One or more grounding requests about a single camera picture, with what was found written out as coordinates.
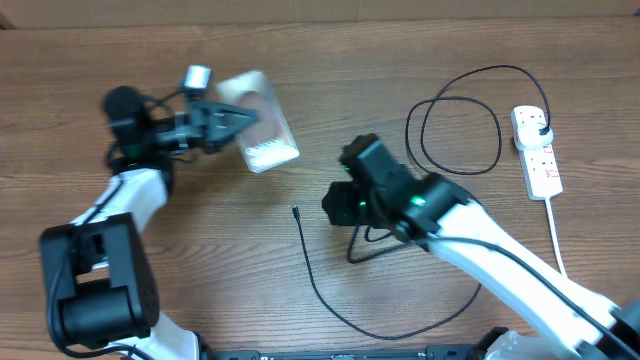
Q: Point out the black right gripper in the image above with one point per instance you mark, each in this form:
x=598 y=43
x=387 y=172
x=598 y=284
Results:
x=341 y=211

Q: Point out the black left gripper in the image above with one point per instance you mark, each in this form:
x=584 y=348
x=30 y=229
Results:
x=211 y=119

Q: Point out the Galaxy smartphone with reflective screen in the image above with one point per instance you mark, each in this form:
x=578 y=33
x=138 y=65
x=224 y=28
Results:
x=269 y=142

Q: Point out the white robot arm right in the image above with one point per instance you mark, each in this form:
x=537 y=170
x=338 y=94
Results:
x=571 y=321

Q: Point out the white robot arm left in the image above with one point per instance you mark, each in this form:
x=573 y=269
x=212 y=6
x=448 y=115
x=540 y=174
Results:
x=101 y=295

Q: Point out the white charger plug adapter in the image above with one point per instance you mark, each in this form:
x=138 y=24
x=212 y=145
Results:
x=529 y=137

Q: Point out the white power strip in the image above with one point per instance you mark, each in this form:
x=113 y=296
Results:
x=539 y=166

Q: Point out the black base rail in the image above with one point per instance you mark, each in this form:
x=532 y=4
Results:
x=432 y=352

